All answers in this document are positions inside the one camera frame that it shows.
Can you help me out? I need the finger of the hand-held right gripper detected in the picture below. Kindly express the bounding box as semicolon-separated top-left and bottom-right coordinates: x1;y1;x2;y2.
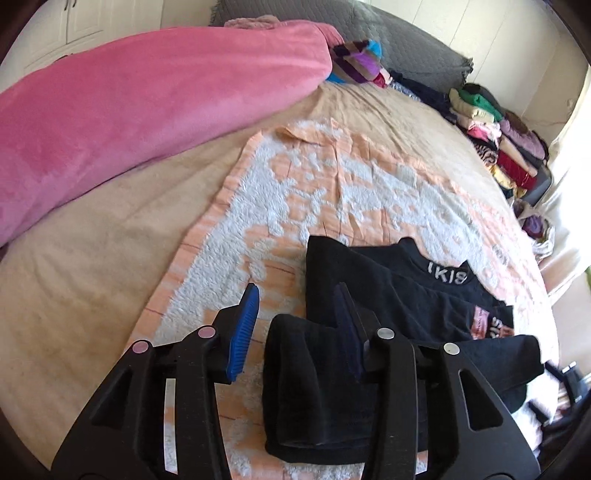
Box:
529;401;554;424
545;362;583;409

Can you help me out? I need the white wardrobe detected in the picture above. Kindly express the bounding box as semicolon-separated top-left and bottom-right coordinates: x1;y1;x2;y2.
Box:
0;0;162;75

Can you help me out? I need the peach and white towel blanket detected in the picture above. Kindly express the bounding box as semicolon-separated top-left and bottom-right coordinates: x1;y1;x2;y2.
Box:
131;119;560;480

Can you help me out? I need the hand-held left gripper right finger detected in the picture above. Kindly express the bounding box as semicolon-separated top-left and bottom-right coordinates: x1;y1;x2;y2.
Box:
333;282;542;480

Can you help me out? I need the navy dark garment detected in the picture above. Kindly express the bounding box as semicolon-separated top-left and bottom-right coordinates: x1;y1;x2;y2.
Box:
387;69;455;116

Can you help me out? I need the dark grey suitcase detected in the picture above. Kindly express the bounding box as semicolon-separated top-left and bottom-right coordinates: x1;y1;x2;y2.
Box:
522;166;554;208

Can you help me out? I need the grey quilted headboard cover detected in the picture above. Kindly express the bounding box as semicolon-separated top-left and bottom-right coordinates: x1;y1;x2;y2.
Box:
210;0;475;95

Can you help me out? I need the black long-sleeve sweater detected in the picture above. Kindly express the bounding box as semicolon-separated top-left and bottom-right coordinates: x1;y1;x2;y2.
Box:
262;235;546;464

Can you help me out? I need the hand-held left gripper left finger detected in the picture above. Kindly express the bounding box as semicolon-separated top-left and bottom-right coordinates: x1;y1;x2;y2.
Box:
51;282;260;480

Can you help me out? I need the pile of folded clothes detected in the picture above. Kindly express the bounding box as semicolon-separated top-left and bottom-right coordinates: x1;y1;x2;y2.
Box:
443;83;550;204

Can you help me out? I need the purple striped knit garment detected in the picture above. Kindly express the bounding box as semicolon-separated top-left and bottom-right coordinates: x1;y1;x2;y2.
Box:
330;39;384;86

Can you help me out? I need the white plastic bag of clothes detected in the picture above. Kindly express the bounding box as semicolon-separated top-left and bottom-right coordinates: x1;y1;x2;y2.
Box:
515;198;558;261

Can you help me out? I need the pink fleece blanket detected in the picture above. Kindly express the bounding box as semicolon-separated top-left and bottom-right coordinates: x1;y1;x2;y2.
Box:
0;21;345;250

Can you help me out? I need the cream curtain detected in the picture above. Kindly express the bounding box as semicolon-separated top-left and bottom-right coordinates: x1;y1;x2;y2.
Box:
538;65;591;296

